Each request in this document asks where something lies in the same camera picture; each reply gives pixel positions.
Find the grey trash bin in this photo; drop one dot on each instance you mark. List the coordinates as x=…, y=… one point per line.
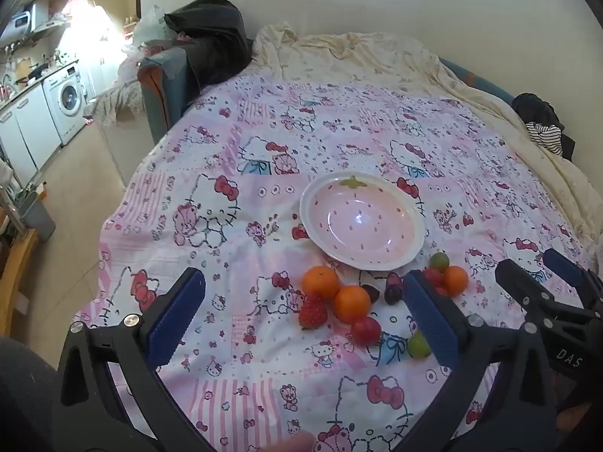
x=33, y=214

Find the black garment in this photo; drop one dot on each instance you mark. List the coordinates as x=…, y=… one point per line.
x=537, y=108

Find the white kitchen appliance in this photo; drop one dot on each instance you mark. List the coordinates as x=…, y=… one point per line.
x=21, y=19

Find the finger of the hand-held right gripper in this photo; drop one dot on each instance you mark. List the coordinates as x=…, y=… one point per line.
x=518, y=285
x=563, y=263

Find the cream floral quilt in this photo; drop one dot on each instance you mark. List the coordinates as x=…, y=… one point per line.
x=377, y=52

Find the pink strawberry-print bowl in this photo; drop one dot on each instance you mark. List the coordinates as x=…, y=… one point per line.
x=362, y=226

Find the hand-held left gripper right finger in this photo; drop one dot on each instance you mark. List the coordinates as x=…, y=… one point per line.
x=431, y=320

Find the blue orange cushion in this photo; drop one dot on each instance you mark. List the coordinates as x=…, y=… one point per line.
x=165, y=89

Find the white plastic bag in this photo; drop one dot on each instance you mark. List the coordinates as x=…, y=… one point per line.
x=146, y=28

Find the black jacket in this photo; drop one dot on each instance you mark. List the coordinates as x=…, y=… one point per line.
x=212, y=23

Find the white kitchen cabinets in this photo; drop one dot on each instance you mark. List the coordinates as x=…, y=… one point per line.
x=23, y=127

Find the red cherry tomato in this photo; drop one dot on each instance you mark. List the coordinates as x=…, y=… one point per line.
x=365, y=330
x=431, y=277

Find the person's dark clothing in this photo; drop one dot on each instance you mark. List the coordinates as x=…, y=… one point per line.
x=23, y=395

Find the striped garment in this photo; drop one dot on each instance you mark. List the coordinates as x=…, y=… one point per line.
x=544, y=134

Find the white washing machine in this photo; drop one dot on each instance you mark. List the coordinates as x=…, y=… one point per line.
x=68, y=96

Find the orange tangerine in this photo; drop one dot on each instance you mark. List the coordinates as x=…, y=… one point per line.
x=352, y=303
x=320, y=281
x=456, y=280

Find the beige cloth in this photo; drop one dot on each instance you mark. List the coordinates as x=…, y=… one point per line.
x=115, y=101

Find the wooden stool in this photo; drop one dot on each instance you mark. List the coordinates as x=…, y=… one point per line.
x=14, y=278

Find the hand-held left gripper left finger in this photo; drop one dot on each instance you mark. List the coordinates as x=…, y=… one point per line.
x=176, y=320

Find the pink cartoon printed blanket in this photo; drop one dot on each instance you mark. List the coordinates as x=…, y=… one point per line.
x=264, y=160

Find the red strawberry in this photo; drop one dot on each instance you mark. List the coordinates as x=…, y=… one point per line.
x=313, y=313

